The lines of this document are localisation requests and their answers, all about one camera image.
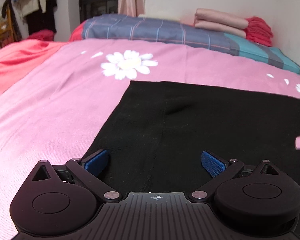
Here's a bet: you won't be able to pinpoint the folded red cloth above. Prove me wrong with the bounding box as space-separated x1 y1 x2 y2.
244 16 273 47

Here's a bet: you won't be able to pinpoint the pink floral bed sheet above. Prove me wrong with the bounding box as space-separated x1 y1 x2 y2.
0 39 300 239

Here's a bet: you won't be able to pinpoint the wooden shelf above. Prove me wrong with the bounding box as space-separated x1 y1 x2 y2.
0 6 15 49

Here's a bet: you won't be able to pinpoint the blue plaid pillow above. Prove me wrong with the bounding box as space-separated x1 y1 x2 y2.
81 14 300 75

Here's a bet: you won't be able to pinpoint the hanging clothes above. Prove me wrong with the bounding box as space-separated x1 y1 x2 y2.
12 0 57 35

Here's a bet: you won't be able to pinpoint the folded pink cloth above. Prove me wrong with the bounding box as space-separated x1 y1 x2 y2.
194 8 249 38

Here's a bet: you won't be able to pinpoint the black pants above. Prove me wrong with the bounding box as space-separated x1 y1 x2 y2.
87 81 300 193

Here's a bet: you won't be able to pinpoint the red blanket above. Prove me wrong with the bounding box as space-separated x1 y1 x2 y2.
0 23 84 101

